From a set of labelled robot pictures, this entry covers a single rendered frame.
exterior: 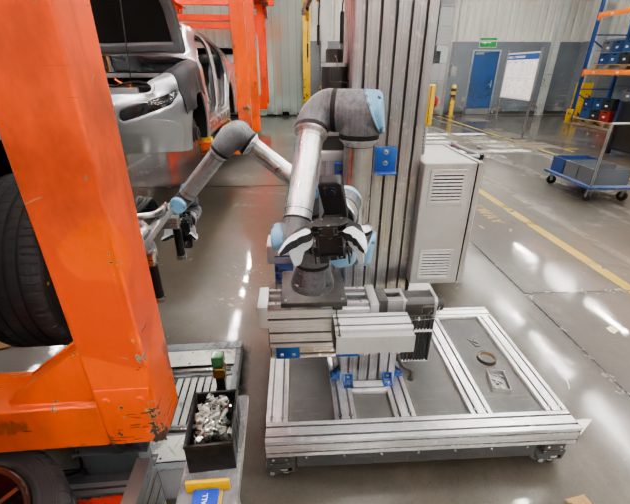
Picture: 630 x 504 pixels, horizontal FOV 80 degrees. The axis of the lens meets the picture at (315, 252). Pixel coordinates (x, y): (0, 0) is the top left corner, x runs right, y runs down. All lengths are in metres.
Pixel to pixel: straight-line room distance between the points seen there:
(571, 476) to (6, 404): 2.04
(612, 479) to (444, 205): 1.36
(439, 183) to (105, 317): 1.08
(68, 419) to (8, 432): 0.17
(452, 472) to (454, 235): 1.00
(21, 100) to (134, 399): 0.76
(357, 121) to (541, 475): 1.61
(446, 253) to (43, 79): 1.26
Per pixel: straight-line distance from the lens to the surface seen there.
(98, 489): 1.62
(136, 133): 4.00
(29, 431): 1.41
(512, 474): 1.98
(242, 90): 5.01
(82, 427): 1.34
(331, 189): 0.70
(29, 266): 1.42
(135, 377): 1.15
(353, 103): 1.08
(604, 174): 5.94
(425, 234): 1.42
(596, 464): 2.19
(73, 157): 0.90
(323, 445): 1.64
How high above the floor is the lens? 1.51
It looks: 26 degrees down
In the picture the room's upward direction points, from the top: straight up
